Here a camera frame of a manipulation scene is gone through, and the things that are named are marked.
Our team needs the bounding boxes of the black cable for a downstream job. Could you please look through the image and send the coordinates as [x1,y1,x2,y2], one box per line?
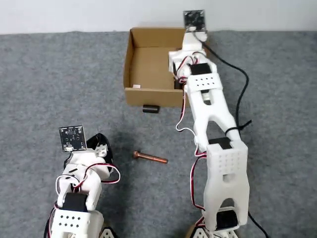
[192,31,270,238]

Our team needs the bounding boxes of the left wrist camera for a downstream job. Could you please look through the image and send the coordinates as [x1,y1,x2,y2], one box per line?
[58,125,88,153]

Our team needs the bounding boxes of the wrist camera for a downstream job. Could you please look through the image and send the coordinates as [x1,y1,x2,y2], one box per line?
[183,9,208,33]
[58,125,88,153]

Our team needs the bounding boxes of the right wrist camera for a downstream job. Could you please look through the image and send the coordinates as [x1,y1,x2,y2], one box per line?
[183,9,208,33]

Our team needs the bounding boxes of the copper bolt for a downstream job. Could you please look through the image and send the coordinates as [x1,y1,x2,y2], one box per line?
[133,150,169,165]

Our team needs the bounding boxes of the open cardboard box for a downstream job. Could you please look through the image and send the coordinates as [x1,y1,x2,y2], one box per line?
[123,26,211,108]

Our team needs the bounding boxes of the black cylindrical sleeve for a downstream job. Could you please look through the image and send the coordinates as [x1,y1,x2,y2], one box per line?
[142,104,160,115]

